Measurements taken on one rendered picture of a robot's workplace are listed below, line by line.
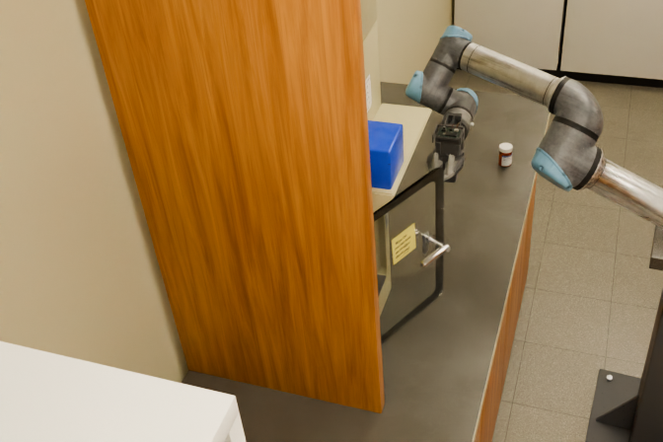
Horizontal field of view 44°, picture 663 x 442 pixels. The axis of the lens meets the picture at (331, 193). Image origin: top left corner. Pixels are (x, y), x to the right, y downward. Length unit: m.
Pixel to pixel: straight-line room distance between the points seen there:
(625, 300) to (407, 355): 1.70
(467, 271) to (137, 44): 1.14
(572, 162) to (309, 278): 0.72
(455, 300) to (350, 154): 0.82
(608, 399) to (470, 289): 1.14
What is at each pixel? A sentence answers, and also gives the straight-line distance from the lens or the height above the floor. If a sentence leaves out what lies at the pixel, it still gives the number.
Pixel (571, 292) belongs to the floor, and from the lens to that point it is 3.55.
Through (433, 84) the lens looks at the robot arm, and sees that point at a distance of 2.15.
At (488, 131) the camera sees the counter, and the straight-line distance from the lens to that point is 2.76.
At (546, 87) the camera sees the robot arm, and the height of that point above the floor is 1.42.
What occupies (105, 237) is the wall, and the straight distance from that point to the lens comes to 1.67.
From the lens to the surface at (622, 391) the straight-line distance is 3.21.
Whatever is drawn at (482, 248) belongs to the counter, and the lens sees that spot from 2.29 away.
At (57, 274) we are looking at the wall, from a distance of 1.57.
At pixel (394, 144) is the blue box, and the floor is 1.60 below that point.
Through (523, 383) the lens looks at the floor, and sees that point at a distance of 3.19.
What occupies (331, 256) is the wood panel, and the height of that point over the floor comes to 1.40.
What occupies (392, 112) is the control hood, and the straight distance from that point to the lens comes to 1.78.
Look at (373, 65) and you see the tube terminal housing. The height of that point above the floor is 1.63.
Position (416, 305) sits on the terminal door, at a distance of 2.00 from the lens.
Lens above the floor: 2.46
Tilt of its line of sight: 37 degrees down
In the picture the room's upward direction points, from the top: 6 degrees counter-clockwise
